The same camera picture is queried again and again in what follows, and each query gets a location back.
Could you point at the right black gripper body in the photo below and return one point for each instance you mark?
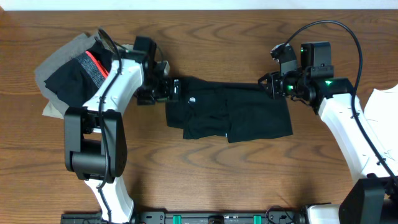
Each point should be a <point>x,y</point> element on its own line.
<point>289,84</point>

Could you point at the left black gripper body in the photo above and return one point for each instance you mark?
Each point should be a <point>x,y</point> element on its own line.
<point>160,90</point>

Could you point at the black polo shirt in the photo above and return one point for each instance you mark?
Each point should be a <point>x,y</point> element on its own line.
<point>237,111</point>

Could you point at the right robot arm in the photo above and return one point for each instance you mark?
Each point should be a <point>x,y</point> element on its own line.
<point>311,80</point>

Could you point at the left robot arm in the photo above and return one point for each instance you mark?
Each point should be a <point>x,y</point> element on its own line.
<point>95,141</point>

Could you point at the grey folded garment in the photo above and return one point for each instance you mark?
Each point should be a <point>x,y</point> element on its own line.
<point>61,56</point>

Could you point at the white garment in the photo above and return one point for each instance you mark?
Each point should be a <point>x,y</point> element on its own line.
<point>381,114</point>

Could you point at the beige folded garment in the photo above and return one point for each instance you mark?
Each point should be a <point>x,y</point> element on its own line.
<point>51,111</point>

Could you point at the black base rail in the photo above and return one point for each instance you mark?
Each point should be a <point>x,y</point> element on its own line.
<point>221,218</point>

